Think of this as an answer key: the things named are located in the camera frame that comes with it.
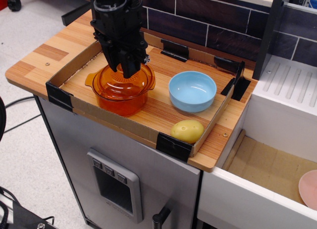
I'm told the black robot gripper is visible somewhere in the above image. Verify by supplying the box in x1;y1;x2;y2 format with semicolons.
91;0;150;79

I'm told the orange transparent pot lid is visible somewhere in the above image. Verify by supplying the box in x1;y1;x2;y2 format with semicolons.
89;64;156;100

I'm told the orange transparent plastic pot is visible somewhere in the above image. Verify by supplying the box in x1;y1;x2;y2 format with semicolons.
85;73;148;117

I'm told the cardboard fence with black tape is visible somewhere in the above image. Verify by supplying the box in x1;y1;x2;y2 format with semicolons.
47;29;257;168

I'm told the black metal stand base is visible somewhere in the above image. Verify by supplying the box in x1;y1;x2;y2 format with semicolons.
61;2;91;26

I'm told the light blue bowl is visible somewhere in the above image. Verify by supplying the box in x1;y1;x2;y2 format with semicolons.
168;71;217;113

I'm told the yellow toy potato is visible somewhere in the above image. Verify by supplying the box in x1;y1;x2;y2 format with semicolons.
170;120;204;144

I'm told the grey toy kitchen cabinet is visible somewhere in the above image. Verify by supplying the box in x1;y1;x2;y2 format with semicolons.
36;97;201;229

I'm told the black caster wheel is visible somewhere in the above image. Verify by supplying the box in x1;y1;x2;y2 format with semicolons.
7;0;22;12

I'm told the grey dispenser panel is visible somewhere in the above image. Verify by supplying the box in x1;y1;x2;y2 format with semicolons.
87;148;143;224

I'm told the white toy sink unit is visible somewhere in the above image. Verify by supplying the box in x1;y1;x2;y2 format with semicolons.
197;56;317;229

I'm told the pink plate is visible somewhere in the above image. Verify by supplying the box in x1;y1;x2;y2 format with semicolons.
298;170;317;210

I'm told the black floor cable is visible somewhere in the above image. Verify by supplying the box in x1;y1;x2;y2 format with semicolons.
3;95;42;134

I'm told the black vertical post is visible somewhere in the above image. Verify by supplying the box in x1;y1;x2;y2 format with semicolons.
252;0;284;80

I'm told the black cabinet door handle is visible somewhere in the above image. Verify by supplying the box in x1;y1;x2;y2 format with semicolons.
152;207;171;229

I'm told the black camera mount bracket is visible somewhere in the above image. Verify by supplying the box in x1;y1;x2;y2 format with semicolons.
0;187;56;229

